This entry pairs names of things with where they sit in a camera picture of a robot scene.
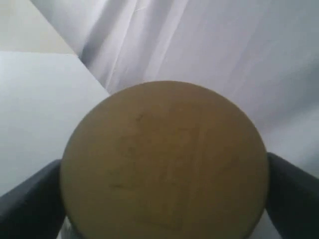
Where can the white backdrop curtain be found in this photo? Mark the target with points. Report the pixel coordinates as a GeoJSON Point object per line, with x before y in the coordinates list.
{"type": "Point", "coordinates": [261, 54]}

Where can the clear jar with gold lid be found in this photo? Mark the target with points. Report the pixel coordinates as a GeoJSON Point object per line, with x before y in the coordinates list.
{"type": "Point", "coordinates": [164, 160]}

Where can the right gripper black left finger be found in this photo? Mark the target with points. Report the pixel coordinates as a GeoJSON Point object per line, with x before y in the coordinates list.
{"type": "Point", "coordinates": [34, 209]}

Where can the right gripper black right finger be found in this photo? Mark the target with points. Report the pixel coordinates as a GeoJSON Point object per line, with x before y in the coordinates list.
{"type": "Point", "coordinates": [293, 200]}

